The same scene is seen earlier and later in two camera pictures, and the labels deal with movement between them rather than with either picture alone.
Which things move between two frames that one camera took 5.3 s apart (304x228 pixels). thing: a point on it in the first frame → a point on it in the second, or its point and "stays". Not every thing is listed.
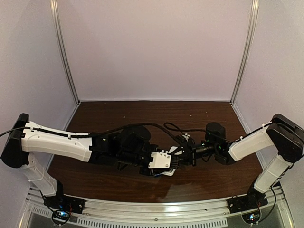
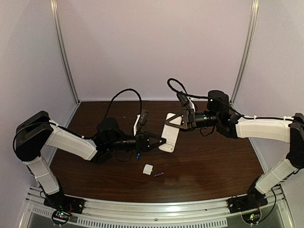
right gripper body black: (192, 156) → (191, 119)
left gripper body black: (144, 171) → (140, 141)
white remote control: (170, 172) → (170, 133)
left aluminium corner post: (53, 7) stays
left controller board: (60, 217) stays
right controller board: (251, 217) stays
